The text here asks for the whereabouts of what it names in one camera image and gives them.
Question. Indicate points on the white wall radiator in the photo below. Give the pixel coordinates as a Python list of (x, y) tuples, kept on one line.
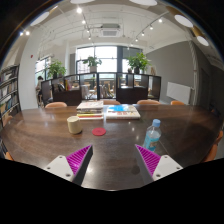
[(179, 92)]

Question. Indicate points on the orange chair far corner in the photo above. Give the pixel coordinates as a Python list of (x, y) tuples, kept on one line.
[(177, 103)]

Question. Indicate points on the middle potted plant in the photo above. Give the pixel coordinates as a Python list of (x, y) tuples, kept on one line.
[(92, 63)]

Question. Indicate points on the black partition shelf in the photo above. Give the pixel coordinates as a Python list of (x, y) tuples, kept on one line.
[(126, 88)]

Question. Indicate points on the stack of books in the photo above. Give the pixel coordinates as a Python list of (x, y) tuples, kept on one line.
[(90, 110)]

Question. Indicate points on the orange chair far right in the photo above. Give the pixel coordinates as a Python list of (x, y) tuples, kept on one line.
[(148, 102)]

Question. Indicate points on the ceiling air conditioner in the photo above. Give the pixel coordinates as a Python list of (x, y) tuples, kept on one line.
[(109, 30)]

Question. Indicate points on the left potted plant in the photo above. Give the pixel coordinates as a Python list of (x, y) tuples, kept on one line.
[(56, 69)]

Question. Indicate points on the orange chair far middle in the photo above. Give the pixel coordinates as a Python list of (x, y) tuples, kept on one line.
[(110, 102)]

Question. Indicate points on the orange chair far left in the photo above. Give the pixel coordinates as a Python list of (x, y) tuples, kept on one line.
[(56, 105)]

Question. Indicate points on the bookshelf on left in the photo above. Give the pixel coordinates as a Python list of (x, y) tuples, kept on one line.
[(9, 96)]

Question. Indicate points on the cream ceramic cup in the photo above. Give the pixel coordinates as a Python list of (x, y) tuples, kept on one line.
[(74, 125)]

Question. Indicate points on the potted plant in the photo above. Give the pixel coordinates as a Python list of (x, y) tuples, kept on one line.
[(56, 69), (138, 63), (92, 63)]

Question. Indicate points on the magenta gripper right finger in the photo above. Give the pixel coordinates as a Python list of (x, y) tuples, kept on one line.
[(154, 167)]

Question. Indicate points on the orange chair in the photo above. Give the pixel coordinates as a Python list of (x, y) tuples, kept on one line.
[(148, 102), (110, 102), (213, 151), (56, 105)]

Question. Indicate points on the red round coaster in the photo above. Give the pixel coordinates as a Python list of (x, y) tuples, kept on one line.
[(99, 131)]

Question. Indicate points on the blue cover book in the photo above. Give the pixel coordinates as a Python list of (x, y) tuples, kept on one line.
[(122, 112)]

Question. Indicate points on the right potted plant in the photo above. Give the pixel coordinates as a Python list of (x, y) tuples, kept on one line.
[(138, 63)]

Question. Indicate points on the clear water bottle blue cap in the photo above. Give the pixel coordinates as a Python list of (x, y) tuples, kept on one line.
[(153, 134)]

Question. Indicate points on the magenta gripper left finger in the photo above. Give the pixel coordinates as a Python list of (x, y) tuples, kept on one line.
[(72, 167)]

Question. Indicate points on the orange chair right side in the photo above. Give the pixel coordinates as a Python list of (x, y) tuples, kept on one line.
[(213, 151)]

